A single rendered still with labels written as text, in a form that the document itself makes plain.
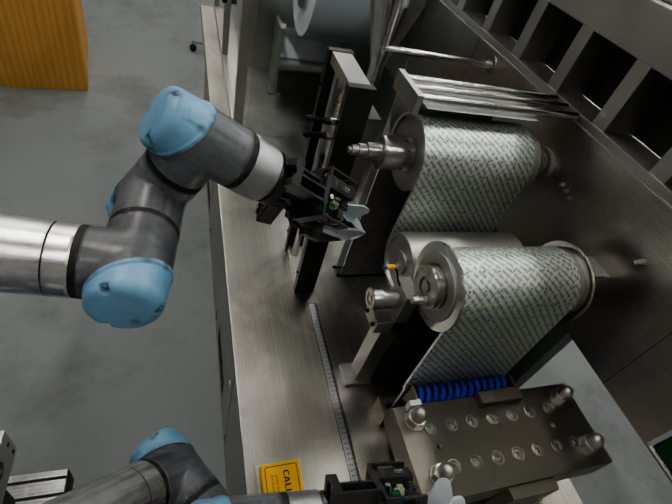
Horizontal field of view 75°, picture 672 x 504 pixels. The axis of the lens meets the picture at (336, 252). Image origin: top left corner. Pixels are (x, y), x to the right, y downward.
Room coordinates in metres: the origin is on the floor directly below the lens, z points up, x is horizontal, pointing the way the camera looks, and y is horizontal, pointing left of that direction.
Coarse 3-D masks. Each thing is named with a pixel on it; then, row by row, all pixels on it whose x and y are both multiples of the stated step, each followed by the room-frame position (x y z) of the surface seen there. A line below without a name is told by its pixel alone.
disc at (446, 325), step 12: (420, 252) 0.58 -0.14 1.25; (444, 252) 0.53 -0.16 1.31; (456, 264) 0.50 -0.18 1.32; (456, 276) 0.49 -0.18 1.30; (456, 288) 0.48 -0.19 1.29; (456, 300) 0.47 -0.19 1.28; (420, 312) 0.51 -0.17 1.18; (456, 312) 0.46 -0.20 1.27; (432, 324) 0.48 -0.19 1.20; (444, 324) 0.46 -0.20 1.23
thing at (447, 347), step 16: (448, 336) 0.47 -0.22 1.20; (464, 336) 0.48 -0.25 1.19; (480, 336) 0.50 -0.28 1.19; (496, 336) 0.51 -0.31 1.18; (512, 336) 0.53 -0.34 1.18; (528, 336) 0.55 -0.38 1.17; (432, 352) 0.46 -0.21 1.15; (448, 352) 0.48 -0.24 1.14; (464, 352) 0.49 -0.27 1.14; (480, 352) 0.51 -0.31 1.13; (496, 352) 0.53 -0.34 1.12; (512, 352) 0.55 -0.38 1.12; (416, 368) 0.46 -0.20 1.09; (432, 368) 0.47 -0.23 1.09; (448, 368) 0.49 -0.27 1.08; (464, 368) 0.51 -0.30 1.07; (480, 368) 0.53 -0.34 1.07; (496, 368) 0.55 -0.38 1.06; (416, 384) 0.47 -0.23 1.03
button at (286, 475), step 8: (272, 464) 0.29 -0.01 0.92; (280, 464) 0.29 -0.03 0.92; (288, 464) 0.30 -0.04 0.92; (296, 464) 0.30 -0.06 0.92; (264, 472) 0.27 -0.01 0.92; (272, 472) 0.28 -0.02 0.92; (280, 472) 0.28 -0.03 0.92; (288, 472) 0.29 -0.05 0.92; (296, 472) 0.29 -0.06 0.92; (264, 480) 0.26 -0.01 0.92; (272, 480) 0.26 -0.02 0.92; (280, 480) 0.27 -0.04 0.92; (288, 480) 0.27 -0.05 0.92; (296, 480) 0.28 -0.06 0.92; (264, 488) 0.25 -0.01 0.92; (272, 488) 0.25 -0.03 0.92; (280, 488) 0.26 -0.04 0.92; (288, 488) 0.26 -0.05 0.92; (296, 488) 0.26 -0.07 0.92
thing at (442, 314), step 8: (424, 256) 0.56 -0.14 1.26; (432, 256) 0.54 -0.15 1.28; (440, 256) 0.53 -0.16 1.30; (440, 264) 0.52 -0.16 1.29; (448, 264) 0.51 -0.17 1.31; (576, 264) 0.62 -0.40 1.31; (448, 272) 0.50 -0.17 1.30; (448, 280) 0.49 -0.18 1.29; (448, 288) 0.49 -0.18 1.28; (448, 296) 0.48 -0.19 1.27; (448, 304) 0.47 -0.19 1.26; (576, 304) 0.58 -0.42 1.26; (424, 312) 0.50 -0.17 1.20; (432, 312) 0.49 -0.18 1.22; (440, 312) 0.47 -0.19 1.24; (448, 312) 0.46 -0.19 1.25; (432, 320) 0.48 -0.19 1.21; (440, 320) 0.47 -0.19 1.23
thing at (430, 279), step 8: (424, 264) 0.53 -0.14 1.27; (432, 264) 0.53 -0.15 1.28; (416, 272) 0.53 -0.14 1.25; (424, 272) 0.52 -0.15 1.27; (432, 272) 0.51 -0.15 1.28; (440, 272) 0.51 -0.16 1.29; (416, 280) 0.53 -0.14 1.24; (424, 280) 0.51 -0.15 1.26; (432, 280) 0.50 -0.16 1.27; (440, 280) 0.49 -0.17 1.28; (416, 288) 0.52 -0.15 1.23; (424, 288) 0.50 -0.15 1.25; (432, 288) 0.49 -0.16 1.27; (440, 288) 0.48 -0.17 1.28; (432, 296) 0.48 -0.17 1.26; (440, 296) 0.48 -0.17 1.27; (424, 304) 0.49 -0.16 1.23; (432, 304) 0.47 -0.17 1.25; (440, 304) 0.48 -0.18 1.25
